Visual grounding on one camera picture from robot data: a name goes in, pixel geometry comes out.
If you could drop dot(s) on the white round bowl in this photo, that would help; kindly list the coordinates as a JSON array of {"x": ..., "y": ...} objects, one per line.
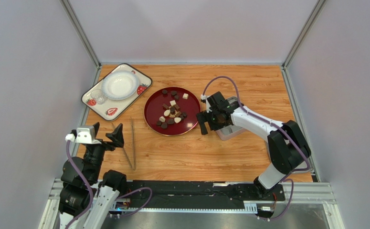
[{"x": 120, "y": 85}]

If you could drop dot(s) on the small clear glass cup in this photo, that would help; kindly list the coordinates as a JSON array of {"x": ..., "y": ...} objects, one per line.
[{"x": 98, "y": 96}]

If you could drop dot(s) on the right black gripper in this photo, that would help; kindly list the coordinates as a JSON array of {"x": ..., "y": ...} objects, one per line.
[{"x": 212, "y": 111}]

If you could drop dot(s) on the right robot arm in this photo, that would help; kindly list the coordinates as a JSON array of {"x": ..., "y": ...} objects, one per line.
[{"x": 288, "y": 148}]

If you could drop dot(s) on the metal tongs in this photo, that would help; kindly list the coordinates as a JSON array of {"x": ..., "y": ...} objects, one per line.
[{"x": 132, "y": 164}]

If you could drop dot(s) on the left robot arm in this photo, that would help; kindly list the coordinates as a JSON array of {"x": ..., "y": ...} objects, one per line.
[{"x": 84, "y": 200}]

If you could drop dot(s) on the dark red round plate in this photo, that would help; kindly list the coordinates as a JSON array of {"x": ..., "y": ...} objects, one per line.
[{"x": 156, "y": 105}]

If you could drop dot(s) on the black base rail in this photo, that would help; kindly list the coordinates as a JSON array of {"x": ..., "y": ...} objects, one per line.
[{"x": 198, "y": 195}]

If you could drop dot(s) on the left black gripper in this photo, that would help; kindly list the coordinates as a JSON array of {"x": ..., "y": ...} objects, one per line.
[{"x": 116, "y": 136}]

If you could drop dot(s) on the white square chocolate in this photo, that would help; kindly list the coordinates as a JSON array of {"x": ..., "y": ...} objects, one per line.
[{"x": 185, "y": 96}]

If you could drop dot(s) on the pink square tin box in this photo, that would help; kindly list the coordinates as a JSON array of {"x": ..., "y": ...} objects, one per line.
[{"x": 229, "y": 131}]

